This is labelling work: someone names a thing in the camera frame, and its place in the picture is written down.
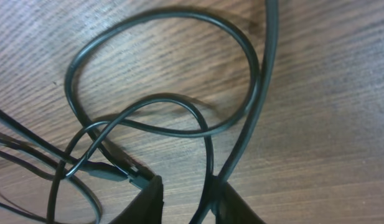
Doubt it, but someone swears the black usb cable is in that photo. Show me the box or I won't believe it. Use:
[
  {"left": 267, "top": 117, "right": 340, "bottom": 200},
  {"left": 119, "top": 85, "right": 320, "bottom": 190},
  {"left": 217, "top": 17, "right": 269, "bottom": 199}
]
[{"left": 0, "top": 0, "right": 279, "bottom": 224}]

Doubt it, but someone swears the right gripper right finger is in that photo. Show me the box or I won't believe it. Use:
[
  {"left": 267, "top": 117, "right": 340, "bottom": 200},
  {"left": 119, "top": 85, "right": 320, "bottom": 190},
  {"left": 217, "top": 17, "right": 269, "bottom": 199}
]
[{"left": 212, "top": 182, "right": 266, "bottom": 224}]

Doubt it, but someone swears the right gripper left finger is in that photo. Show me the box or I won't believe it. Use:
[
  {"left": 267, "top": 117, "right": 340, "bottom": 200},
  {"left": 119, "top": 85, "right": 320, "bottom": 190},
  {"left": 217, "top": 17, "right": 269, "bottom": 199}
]
[{"left": 110, "top": 175, "right": 164, "bottom": 224}]

